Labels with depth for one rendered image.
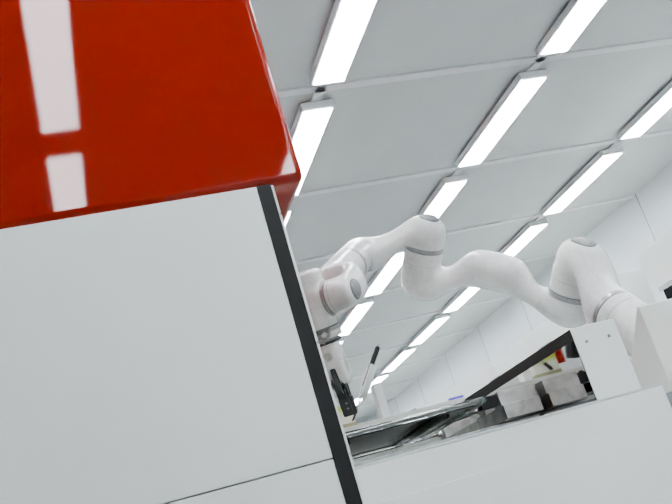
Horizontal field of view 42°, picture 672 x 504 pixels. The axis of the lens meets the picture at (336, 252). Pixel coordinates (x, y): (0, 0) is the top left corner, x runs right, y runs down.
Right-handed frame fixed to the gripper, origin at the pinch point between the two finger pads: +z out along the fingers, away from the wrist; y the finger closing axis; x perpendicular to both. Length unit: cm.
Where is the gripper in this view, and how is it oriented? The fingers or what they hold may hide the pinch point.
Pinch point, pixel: (348, 406)
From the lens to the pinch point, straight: 200.6
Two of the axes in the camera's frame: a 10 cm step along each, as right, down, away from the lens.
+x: -9.4, 3.3, 1.0
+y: 0.9, -0.5, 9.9
